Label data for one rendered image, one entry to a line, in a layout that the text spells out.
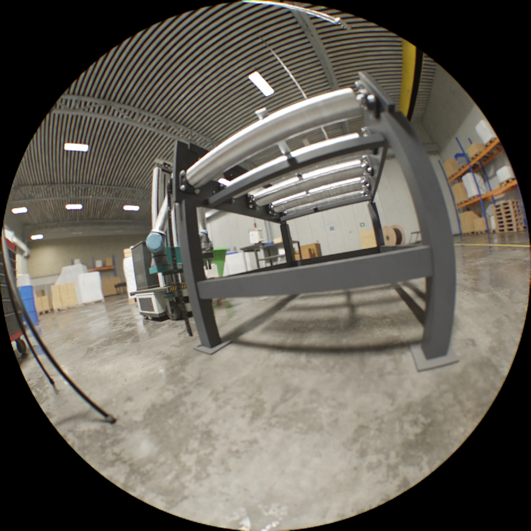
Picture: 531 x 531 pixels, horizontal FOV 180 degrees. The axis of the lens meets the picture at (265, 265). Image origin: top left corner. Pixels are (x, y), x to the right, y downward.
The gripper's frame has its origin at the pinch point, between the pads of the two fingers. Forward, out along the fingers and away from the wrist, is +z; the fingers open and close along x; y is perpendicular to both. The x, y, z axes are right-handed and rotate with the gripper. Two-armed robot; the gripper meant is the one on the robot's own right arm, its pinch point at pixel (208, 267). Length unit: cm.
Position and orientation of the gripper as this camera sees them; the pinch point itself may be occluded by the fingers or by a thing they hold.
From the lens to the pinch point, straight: 154.4
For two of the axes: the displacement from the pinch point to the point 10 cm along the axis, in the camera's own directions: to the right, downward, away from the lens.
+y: -8.4, 1.4, 5.3
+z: 1.8, 9.8, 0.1
